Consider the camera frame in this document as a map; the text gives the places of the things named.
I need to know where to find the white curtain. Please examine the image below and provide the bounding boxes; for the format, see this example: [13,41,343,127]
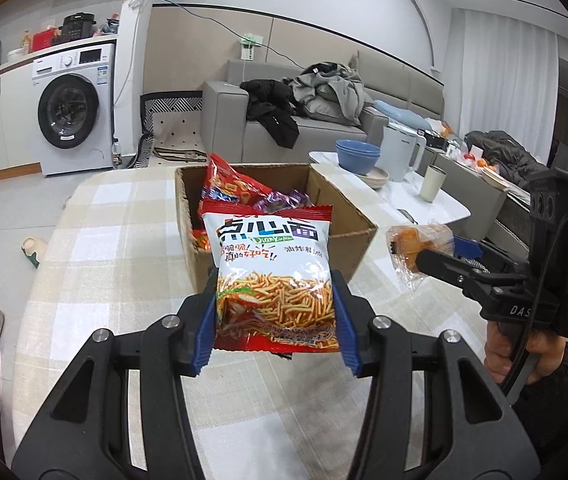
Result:
[444,10,560,162]

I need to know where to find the dark coat on sofa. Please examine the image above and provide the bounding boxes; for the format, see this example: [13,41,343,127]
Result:
[464,130,546,190]

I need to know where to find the person's right hand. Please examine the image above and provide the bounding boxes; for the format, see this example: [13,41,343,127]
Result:
[483,320,568,386]

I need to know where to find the large noodle snack bag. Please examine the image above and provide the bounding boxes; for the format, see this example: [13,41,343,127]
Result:
[201,200,339,354]

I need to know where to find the wall power strip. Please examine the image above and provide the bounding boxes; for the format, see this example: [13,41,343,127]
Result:
[239,34,263,61]

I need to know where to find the green white slipper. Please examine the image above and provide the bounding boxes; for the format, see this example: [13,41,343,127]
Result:
[21,236,47,269]

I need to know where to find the black jacket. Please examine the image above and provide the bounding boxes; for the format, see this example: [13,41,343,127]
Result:
[239,79,299,150]

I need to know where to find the clear bread pack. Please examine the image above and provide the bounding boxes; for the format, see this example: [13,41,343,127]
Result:
[386,223,454,290]

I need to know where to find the beige cup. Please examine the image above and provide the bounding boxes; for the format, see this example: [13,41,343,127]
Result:
[419,166,447,203]

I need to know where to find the grey clothes pile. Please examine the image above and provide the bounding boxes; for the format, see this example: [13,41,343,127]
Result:
[284,62,373,126]

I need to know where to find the red cone chips bag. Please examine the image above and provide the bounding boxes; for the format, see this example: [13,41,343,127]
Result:
[201,154,272,206]

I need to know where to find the grey sofa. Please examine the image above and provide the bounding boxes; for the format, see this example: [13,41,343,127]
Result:
[199,49,447,165]

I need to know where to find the white washing machine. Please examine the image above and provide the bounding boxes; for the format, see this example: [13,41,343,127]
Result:
[31,41,116,177]

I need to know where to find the blue stacked bowls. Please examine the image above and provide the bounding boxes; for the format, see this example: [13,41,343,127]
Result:
[335,139,380,174]

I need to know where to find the red container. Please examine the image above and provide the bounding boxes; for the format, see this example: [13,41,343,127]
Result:
[30,28,60,52]

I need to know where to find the white electric kettle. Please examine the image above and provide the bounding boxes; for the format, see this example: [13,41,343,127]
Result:
[378,126,426,182]

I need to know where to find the purple grape candy bag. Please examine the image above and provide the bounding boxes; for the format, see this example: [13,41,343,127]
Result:
[252,190,313,214]

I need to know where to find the brown SF cardboard box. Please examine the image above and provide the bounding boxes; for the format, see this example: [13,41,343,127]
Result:
[174,161,379,294]

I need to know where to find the small noodle snack bag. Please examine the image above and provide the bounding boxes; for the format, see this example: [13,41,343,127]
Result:
[191,229,211,252]

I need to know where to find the black rice cooker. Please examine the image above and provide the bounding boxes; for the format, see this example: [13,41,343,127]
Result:
[60,12,96,42]

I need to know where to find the checked tablecloth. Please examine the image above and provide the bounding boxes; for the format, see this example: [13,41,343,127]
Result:
[11,165,486,479]

